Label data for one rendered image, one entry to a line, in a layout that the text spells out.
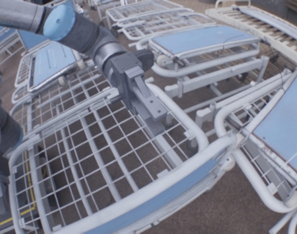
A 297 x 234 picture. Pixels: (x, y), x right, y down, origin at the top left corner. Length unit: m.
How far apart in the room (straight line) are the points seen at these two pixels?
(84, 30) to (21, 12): 0.20
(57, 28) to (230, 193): 1.15
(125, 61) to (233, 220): 1.02
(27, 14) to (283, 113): 0.98
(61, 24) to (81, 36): 0.06
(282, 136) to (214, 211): 0.61
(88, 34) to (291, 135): 0.77
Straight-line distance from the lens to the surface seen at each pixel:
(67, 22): 0.41
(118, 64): 0.33
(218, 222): 1.08
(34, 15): 0.53
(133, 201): 0.27
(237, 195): 1.15
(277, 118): 0.77
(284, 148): 0.69
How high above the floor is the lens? 1.04
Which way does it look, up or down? 51 degrees down
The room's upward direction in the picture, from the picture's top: 10 degrees counter-clockwise
